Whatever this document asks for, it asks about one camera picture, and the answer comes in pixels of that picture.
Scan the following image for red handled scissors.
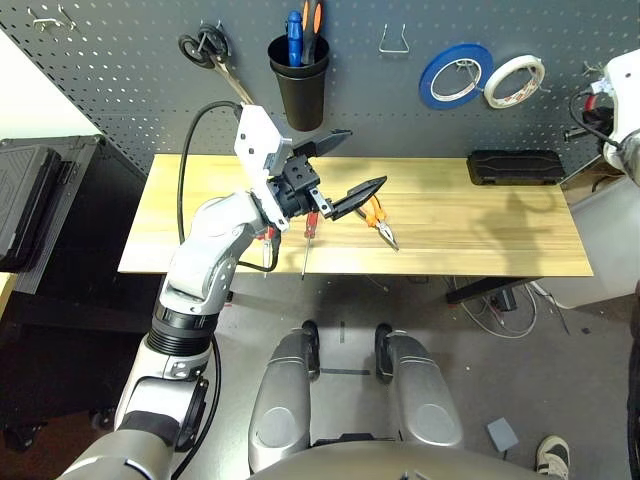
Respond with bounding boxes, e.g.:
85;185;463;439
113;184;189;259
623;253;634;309
254;225;281;279

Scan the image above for grey robot torso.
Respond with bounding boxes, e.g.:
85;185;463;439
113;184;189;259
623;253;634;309
247;439;546;480

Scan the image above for black plastic cup holder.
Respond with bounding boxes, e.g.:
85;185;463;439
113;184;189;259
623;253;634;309
267;33;331;133

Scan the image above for blue tape roll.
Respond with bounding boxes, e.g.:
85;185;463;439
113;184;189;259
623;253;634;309
418;43;495;111

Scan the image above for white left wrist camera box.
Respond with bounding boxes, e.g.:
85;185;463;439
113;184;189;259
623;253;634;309
233;103;295;189

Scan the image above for blue handled screwdriver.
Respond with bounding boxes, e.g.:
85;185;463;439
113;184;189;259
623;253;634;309
285;10;305;68

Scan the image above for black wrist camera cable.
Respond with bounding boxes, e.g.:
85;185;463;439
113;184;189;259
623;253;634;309
177;100;246;246
568;82;621;151

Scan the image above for silver double peg hook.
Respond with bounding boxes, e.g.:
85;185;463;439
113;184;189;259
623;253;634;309
27;3;80;34

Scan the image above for black table leg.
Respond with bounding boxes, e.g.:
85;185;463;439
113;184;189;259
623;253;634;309
446;276;531;305

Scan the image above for black handled scissors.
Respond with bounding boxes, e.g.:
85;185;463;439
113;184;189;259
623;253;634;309
178;22;256;107

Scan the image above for black rectangular box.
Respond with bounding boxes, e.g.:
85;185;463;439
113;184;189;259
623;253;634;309
467;149;566;187

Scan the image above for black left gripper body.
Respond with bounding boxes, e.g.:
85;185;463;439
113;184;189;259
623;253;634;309
267;154;335;220

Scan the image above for black flight case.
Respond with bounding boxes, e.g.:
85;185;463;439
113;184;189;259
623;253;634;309
0;133;166;451

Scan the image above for orange black needle-nose pliers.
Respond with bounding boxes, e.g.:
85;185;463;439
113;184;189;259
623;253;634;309
355;194;400;252

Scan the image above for red handled screwdriver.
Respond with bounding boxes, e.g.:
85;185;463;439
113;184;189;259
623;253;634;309
300;211;321;280

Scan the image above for grey foot pedal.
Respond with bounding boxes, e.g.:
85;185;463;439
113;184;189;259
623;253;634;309
486;417;520;454

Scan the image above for silver robot leg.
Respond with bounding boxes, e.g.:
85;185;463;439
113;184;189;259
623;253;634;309
374;323;465;449
248;319;321;474

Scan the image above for white cabinet with logo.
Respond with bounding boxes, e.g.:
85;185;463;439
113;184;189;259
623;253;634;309
539;174;640;311

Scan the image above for black left upper arm cable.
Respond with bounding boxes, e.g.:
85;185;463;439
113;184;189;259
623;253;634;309
169;337;223;480

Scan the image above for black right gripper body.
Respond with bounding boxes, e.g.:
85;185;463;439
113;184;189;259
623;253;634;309
582;107;616;139

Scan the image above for white tape roll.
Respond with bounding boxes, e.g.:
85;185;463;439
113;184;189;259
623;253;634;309
483;54;546;110

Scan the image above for orange black handled screwdriver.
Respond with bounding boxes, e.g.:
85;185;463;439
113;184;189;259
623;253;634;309
300;0;325;66

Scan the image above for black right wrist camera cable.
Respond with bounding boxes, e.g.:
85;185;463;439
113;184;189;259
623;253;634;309
568;82;621;151

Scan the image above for silver wire pliers holder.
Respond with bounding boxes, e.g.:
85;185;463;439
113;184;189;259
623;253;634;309
378;23;411;54

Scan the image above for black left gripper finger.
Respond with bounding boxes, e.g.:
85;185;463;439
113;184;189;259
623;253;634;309
292;128;354;159
327;175;389;223

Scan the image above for silver robot right leg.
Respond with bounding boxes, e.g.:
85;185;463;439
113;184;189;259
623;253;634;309
374;323;465;449

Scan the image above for white floor cable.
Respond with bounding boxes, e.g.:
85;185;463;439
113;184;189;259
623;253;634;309
452;279;571;341

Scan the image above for black ribbed hard case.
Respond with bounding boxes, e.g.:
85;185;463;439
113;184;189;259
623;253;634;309
0;145;64;274

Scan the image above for white black sneaker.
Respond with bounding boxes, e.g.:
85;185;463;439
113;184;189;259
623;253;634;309
535;434;571;476

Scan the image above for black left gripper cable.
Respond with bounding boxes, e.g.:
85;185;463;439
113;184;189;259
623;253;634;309
237;232;282;275

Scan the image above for silver robot left leg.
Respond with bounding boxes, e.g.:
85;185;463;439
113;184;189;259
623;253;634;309
248;319;321;474

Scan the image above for black power adapter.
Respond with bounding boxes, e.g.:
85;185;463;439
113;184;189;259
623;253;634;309
489;287;519;314

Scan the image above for silver tape peg hook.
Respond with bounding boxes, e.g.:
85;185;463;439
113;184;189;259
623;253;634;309
452;58;484;94
524;67;551;94

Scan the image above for black left wrist camera cable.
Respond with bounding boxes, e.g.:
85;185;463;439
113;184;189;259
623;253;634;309
177;100;246;246

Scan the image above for dark grey metal pegboard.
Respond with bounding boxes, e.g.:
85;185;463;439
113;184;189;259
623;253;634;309
0;0;640;174

